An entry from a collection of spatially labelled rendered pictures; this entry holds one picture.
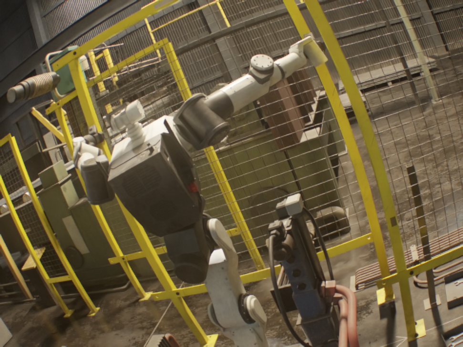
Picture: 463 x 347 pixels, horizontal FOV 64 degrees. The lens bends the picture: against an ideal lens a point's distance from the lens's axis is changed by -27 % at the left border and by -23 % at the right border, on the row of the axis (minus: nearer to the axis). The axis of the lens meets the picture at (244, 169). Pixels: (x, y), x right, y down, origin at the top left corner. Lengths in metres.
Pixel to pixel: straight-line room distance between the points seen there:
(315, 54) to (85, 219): 3.18
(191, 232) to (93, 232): 2.94
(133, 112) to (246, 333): 0.96
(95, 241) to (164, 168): 3.17
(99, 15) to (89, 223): 9.85
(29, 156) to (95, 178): 5.95
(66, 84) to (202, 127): 2.64
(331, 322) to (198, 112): 0.76
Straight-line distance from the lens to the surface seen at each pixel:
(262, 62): 1.57
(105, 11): 13.43
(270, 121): 3.36
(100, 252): 4.49
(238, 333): 1.84
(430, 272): 2.23
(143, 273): 4.36
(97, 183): 1.56
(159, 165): 1.33
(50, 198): 4.61
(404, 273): 1.94
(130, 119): 1.47
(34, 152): 7.36
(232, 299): 1.72
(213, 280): 1.73
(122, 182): 1.37
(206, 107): 1.44
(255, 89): 1.52
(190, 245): 1.54
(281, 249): 0.91
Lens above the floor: 1.49
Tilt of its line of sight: 13 degrees down
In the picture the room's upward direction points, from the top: 23 degrees counter-clockwise
